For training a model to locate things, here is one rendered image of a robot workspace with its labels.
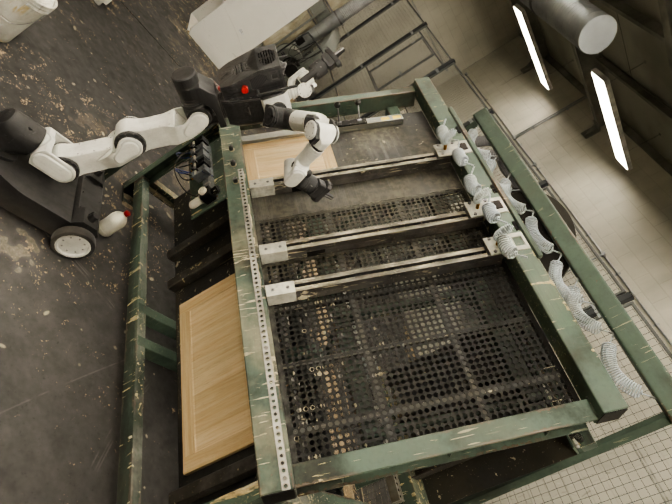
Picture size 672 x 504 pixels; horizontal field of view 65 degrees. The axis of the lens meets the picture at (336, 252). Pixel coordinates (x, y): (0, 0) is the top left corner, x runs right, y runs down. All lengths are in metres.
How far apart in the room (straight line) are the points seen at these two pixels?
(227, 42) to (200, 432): 4.96
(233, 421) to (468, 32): 10.55
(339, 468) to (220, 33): 5.45
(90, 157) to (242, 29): 4.07
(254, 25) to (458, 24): 6.19
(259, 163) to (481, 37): 9.63
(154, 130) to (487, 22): 10.07
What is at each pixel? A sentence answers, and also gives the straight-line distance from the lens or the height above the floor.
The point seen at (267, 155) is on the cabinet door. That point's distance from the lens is 2.98.
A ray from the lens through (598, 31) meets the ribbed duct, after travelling 5.18.
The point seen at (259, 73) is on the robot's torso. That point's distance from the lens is 2.43.
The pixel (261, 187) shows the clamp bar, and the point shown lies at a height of 0.97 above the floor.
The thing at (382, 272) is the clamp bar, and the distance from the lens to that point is 2.30.
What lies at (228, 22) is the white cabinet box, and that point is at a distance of 6.54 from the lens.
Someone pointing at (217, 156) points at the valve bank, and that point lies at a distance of 2.99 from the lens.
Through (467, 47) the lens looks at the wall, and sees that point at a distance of 12.16.
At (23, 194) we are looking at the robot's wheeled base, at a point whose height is 0.17.
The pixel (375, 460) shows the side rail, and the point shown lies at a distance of 1.93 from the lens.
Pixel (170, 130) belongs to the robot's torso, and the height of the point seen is 0.81.
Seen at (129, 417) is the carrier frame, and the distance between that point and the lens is 2.54.
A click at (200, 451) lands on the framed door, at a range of 2.48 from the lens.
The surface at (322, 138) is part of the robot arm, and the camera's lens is 2.16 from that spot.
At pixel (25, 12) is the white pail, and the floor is 0.26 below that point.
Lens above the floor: 1.87
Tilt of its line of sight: 16 degrees down
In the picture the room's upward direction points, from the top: 61 degrees clockwise
